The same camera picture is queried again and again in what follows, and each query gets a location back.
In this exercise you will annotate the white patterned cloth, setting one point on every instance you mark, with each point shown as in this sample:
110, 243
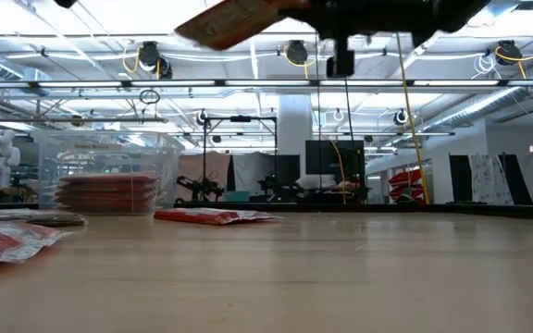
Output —
486, 178

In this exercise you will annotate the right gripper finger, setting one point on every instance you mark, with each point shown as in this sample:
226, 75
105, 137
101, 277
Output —
301, 8

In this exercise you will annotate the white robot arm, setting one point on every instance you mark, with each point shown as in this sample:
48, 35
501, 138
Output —
0, 157

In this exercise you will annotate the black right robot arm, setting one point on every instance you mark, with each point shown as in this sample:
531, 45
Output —
456, 14

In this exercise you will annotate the red stacked bins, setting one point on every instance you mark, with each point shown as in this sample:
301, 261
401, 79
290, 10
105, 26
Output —
405, 178

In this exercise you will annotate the small teal box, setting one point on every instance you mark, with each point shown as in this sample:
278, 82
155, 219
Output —
237, 196

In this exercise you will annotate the black partition panel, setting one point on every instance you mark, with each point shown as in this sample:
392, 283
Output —
461, 180

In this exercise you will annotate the clear plastic bin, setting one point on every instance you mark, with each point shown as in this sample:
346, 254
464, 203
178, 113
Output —
109, 152

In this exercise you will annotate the distant black robot station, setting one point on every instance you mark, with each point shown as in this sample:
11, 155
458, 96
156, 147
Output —
241, 118

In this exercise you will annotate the black monitor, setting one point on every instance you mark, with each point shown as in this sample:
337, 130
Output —
326, 157

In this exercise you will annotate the pink backdrop cloth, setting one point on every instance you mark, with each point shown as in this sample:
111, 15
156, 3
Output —
202, 166

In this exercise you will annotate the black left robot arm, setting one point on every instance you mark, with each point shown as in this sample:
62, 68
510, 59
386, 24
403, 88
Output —
65, 3

